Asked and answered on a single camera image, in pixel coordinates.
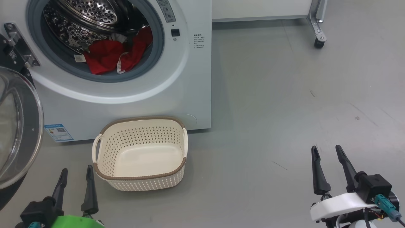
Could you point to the black door lock socket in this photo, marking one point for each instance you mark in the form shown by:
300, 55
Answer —
175, 32

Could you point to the white front-load washing machine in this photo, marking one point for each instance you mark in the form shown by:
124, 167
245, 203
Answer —
126, 95

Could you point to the perforated steel washer drum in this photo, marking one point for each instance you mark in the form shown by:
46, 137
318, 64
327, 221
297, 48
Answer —
82, 19

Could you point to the warning label sticker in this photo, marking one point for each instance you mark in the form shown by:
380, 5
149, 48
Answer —
166, 11

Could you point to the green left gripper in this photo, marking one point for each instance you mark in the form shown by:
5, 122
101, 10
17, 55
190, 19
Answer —
76, 222

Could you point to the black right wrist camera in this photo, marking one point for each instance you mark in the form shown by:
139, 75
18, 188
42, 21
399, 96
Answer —
375, 186

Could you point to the grey round glass washer door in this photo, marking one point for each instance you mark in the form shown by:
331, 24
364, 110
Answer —
28, 126

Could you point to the cream perforated laundry basket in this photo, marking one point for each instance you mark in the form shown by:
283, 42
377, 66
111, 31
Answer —
142, 158

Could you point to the blue white energy label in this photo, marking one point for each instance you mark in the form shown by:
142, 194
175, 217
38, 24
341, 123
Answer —
58, 133

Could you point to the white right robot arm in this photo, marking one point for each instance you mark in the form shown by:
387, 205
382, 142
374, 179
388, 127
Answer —
359, 225

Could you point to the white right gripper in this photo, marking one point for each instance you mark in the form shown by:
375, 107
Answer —
338, 205

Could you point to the red jersey with black number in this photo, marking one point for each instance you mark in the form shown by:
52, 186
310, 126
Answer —
142, 41

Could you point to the white partition panel on casters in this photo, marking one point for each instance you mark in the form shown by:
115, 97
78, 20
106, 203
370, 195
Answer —
259, 9

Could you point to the plain red white-trimmed garment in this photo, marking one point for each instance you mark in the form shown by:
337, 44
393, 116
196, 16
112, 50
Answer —
101, 57

